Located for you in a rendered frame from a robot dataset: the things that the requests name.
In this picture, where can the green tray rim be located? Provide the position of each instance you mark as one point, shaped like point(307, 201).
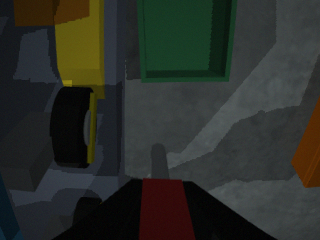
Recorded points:
point(193, 75)

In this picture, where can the red-headed metal pin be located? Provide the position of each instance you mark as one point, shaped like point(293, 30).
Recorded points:
point(164, 213)

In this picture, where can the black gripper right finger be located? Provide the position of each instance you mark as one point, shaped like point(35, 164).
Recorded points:
point(212, 220)

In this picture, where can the yellow wedge chock with orange handle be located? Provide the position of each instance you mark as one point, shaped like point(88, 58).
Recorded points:
point(79, 26)

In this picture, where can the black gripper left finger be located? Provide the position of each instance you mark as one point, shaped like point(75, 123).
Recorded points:
point(117, 218)

